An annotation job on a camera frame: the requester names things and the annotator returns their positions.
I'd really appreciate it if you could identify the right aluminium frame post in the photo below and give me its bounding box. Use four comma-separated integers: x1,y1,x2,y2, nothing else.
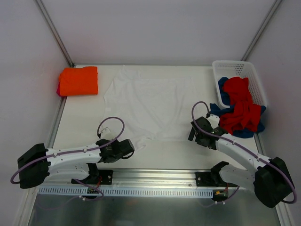
241,0,283,61

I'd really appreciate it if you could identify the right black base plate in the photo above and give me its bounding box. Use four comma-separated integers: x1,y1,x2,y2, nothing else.
195,171,237,187

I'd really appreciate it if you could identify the aluminium mounting rail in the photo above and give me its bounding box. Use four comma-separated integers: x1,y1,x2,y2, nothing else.
37,167,282,189

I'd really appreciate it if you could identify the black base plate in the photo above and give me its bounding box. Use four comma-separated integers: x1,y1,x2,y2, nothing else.
195,171,237,187
79,169,113,186

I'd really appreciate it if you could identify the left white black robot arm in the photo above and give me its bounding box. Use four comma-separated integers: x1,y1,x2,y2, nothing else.
17,139,135,189

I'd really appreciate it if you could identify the left aluminium frame post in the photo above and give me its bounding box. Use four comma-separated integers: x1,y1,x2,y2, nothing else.
34,0,75,67

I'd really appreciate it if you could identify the folded orange t shirt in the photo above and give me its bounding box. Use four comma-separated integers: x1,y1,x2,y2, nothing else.
58,66,98,97

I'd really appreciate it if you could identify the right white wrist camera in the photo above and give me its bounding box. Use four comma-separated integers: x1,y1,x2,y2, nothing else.
207,114,220,128

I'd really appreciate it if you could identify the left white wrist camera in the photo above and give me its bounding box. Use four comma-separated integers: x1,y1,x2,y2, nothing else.
100,127,114,141

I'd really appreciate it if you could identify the aluminium frame post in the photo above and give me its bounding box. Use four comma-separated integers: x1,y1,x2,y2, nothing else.
241,0,283,61
34,0,75,67

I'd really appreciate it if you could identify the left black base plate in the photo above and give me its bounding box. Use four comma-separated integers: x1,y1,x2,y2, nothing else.
79,169,113,186

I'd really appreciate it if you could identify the red t shirt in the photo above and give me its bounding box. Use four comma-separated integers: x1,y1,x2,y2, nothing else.
220,77,261,135

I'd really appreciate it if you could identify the folded pink t shirt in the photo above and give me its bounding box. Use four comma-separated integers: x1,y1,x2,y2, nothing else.
56,83,62,97

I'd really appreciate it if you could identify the white slotted cable duct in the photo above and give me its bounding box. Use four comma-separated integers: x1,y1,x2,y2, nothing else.
38,186,214,199

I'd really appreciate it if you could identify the white plastic laundry basket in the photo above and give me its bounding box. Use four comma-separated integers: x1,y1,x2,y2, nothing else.
212,60,268,109

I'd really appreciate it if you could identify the rear aluminium frame bar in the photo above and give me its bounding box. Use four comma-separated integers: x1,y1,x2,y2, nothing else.
73,63,212,67

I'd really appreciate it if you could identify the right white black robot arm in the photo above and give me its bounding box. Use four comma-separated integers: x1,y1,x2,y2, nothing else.
188,117,297,208

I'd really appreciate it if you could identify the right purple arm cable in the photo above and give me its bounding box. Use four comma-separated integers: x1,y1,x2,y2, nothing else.
190,101,295,204

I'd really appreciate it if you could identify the blue t shirt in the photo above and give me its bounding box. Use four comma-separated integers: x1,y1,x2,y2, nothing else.
210,77,266,138

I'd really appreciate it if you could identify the white t shirt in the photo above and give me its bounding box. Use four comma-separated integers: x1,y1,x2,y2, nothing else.
103,67,197,151

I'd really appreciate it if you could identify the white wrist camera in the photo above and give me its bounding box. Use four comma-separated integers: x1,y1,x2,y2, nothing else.
100,127,114,141
207,114,220,128

